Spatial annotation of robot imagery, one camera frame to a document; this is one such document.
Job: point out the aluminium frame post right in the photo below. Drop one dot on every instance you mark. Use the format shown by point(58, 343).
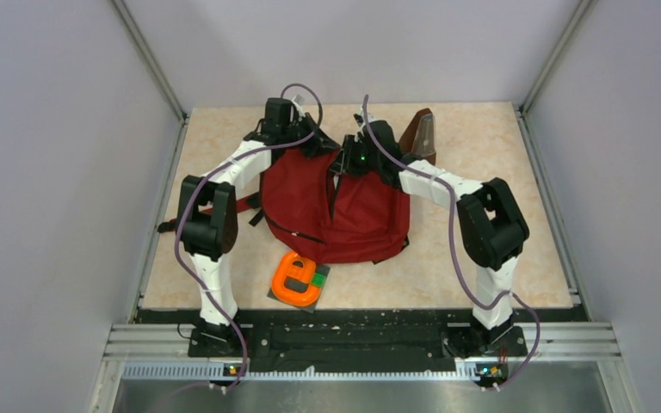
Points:
point(579, 14)

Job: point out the aluminium frame post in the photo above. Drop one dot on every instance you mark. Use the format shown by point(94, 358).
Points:
point(579, 14)
point(148, 58)

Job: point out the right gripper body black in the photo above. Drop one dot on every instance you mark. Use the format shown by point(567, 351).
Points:
point(357, 159)

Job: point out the green toy block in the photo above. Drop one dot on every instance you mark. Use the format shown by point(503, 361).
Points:
point(318, 280)

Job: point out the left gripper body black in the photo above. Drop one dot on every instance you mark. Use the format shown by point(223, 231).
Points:
point(310, 145)

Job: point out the aluminium frame post left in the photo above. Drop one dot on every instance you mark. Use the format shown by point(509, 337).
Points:
point(148, 58)

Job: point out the brown wooden metronome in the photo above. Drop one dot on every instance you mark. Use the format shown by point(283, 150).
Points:
point(419, 136)

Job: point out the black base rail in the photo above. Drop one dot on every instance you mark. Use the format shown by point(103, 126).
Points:
point(347, 341)

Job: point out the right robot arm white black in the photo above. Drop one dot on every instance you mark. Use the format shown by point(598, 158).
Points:
point(486, 214)

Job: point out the orange plastic letter toy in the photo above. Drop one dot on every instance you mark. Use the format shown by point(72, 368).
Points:
point(292, 281)

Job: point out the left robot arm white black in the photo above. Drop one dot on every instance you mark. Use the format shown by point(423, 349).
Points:
point(207, 215)

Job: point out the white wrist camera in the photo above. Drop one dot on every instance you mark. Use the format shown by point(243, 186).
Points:
point(361, 119)
point(298, 102)

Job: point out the red backpack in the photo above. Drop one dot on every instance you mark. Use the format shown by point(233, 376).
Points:
point(330, 218)

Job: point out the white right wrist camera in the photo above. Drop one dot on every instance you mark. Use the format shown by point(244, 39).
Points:
point(361, 119)

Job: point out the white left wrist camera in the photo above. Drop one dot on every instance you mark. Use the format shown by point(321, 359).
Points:
point(298, 102)

